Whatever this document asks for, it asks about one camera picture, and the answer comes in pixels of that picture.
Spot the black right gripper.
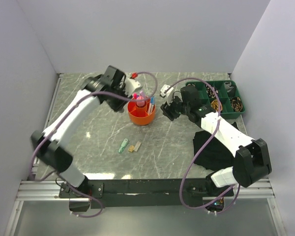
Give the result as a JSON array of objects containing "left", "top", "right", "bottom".
[{"left": 161, "top": 94, "right": 190, "bottom": 122}]

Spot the light purple highlighter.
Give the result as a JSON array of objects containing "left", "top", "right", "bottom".
[{"left": 139, "top": 90, "right": 146, "bottom": 99}]

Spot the blue capped white marker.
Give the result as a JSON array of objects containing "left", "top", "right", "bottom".
[{"left": 150, "top": 96, "right": 155, "bottom": 113}]

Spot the orange round divided container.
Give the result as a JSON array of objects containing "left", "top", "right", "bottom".
[{"left": 127, "top": 99, "right": 156, "bottom": 126}]

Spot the blue white pen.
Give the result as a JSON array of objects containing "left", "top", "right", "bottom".
[{"left": 148, "top": 103, "right": 153, "bottom": 114}]

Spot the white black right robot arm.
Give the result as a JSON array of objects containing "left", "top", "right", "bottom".
[{"left": 160, "top": 85, "right": 272, "bottom": 196}]

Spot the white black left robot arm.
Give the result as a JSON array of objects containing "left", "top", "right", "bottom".
[{"left": 30, "top": 65, "right": 141, "bottom": 198}]

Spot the yellow rolled band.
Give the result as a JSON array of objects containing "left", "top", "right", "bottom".
[{"left": 210, "top": 99, "right": 223, "bottom": 113}]

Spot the black white rolled band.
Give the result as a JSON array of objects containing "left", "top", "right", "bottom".
[{"left": 206, "top": 85, "right": 218, "bottom": 98}]

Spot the green compartment tray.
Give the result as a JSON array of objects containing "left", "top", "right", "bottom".
[{"left": 185, "top": 80, "right": 245, "bottom": 119}]

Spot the grey rolled cloth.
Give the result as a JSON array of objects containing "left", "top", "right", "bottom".
[{"left": 224, "top": 81, "right": 236, "bottom": 97}]

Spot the brown black rolled band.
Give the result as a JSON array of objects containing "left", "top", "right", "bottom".
[{"left": 230, "top": 96, "right": 243, "bottom": 112}]

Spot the black cloth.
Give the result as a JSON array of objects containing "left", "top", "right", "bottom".
[{"left": 193, "top": 131, "right": 234, "bottom": 171}]

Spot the tan eraser block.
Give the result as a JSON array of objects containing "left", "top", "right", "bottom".
[{"left": 128, "top": 145, "right": 135, "bottom": 152}]

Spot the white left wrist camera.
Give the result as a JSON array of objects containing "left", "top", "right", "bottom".
[{"left": 125, "top": 72, "right": 142, "bottom": 96}]

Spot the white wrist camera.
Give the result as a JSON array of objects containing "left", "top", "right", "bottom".
[
  {"left": 160, "top": 85, "right": 175, "bottom": 105},
  {"left": 125, "top": 72, "right": 142, "bottom": 96}
]

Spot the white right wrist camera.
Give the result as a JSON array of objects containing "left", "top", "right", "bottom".
[{"left": 160, "top": 85, "right": 175, "bottom": 105}]

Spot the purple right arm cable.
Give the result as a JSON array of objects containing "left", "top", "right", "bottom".
[{"left": 167, "top": 78, "right": 241, "bottom": 214}]

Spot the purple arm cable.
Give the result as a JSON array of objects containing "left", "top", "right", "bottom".
[
  {"left": 29, "top": 71, "right": 159, "bottom": 219},
  {"left": 167, "top": 78, "right": 241, "bottom": 214}
]

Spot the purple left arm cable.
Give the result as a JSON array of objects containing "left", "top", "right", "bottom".
[{"left": 29, "top": 71, "right": 159, "bottom": 219}]

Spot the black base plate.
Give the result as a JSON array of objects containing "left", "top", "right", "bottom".
[{"left": 58, "top": 178, "right": 235, "bottom": 209}]

